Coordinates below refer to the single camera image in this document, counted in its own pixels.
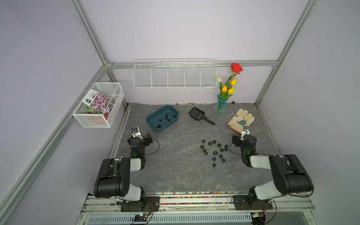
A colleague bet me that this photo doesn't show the white wire wall shelf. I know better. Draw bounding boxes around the white wire wall shelf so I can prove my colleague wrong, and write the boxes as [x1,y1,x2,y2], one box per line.
[132,59,218,89]

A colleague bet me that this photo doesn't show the metal base rail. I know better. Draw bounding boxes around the metal base rail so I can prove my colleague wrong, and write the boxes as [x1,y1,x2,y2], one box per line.
[77,192,322,225]

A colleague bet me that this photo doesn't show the white wire basket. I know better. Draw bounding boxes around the white wire basket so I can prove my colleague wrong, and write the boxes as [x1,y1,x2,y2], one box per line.
[73,82,125,128]

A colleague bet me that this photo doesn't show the teal plastic storage box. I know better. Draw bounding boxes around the teal plastic storage box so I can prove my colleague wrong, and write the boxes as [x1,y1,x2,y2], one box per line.
[146,105,179,133]

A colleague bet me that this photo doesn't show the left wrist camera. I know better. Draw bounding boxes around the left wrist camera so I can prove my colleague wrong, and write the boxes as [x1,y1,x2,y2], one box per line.
[131,126,143,138]

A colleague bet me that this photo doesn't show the black plastic scoop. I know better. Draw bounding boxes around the black plastic scoop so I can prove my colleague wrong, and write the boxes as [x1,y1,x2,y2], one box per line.
[188,107,216,126]

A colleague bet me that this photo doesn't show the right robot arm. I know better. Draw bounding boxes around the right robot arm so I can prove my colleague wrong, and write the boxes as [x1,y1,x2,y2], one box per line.
[231,135,314,211]

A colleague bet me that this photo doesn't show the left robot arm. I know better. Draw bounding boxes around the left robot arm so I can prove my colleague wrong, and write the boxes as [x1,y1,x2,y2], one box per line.
[93,130,160,213]

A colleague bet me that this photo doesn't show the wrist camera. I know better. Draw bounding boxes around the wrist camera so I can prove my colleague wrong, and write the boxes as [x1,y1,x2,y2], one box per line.
[241,126,250,138]
[131,126,143,138]

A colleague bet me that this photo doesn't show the cream work glove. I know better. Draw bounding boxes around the cream work glove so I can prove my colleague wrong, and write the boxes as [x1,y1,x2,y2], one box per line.
[227,108,255,135]

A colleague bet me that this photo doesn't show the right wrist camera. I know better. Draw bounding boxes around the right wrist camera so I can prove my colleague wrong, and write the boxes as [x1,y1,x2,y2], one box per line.
[241,126,250,138]

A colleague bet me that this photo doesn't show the red and yellow flowers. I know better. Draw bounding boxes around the red and yellow flowers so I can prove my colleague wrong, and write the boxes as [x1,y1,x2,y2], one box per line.
[217,63,243,100]

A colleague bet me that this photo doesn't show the pink flower packet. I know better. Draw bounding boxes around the pink flower packet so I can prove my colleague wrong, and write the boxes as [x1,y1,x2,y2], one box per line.
[81,89,115,115]

